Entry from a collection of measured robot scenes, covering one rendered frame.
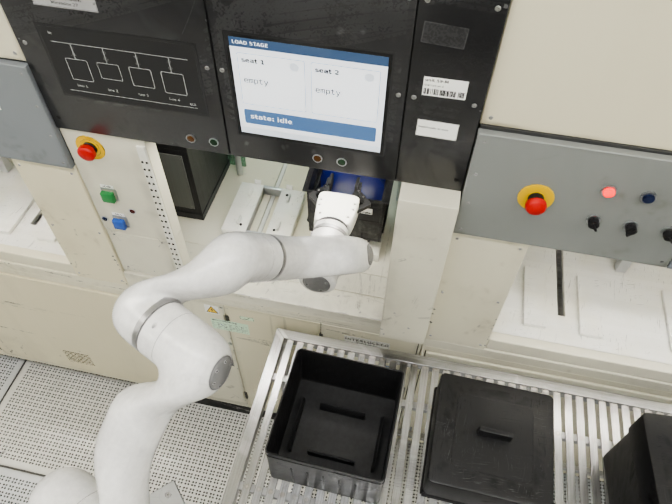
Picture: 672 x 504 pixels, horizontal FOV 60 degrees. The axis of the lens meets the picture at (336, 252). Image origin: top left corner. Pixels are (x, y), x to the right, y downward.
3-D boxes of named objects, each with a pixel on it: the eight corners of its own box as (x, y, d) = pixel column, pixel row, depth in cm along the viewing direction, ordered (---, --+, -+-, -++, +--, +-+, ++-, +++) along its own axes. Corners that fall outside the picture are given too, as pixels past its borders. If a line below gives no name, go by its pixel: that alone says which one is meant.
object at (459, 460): (419, 495, 142) (426, 478, 132) (434, 386, 160) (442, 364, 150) (542, 526, 138) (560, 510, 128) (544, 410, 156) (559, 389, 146)
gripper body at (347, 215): (310, 238, 140) (320, 205, 147) (351, 245, 139) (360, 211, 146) (309, 217, 134) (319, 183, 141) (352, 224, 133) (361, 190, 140)
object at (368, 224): (304, 238, 174) (298, 164, 148) (319, 187, 185) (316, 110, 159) (385, 251, 171) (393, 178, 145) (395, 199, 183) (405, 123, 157)
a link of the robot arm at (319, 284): (342, 224, 130) (305, 228, 134) (330, 270, 122) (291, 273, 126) (355, 248, 136) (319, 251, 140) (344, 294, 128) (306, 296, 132)
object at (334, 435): (299, 377, 161) (297, 346, 147) (398, 400, 157) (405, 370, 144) (268, 477, 144) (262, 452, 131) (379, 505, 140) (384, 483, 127)
